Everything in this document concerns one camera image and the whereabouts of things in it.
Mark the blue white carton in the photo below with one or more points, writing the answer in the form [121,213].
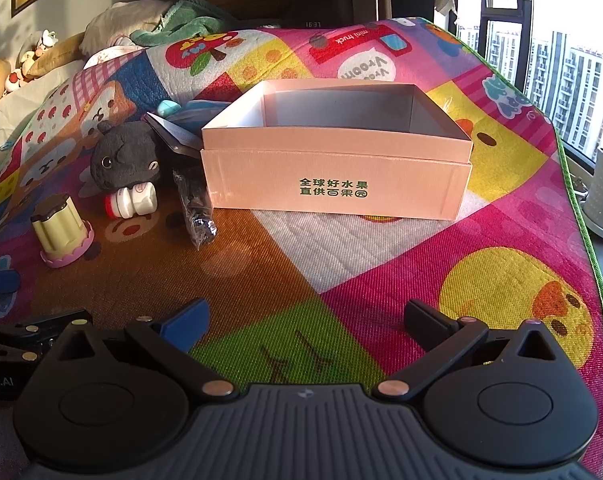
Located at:
[201,107]

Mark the tan pillow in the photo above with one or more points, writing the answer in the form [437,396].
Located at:
[56,55]

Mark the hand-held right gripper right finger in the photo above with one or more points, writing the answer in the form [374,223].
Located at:
[426,322]

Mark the black case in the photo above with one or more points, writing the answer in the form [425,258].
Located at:
[174,137]

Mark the clear bag of black parts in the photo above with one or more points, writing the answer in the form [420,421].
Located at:
[194,210]

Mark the white pink patterned cloth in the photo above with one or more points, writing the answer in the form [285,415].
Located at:
[114,52]

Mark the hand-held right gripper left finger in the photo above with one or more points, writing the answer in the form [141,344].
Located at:
[186,325]

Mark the white pillow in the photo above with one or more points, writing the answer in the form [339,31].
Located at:
[116,20]

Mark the small white plush figure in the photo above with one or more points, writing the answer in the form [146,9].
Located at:
[27,62]
[46,41]
[12,81]

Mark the digital clock display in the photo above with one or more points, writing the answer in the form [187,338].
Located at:
[313,24]

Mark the grey plush animal toy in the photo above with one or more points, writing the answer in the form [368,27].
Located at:
[124,152]

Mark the pink cardboard box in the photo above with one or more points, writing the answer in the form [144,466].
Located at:
[241,170]

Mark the apartment buildings outside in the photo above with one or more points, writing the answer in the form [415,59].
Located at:
[571,70]

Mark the colourful cartoon play mat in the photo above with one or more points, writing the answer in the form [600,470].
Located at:
[381,285]

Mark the teal round toy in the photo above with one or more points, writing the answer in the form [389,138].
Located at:
[167,108]

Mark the small white red-capped bottle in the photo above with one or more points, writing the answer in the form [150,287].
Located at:
[134,200]

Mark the yellow pudding-shaped toy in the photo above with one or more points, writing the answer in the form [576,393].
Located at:
[56,230]

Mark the black window frame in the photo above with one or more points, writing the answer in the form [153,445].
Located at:
[481,35]

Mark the green towel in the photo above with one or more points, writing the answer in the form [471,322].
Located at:
[196,25]

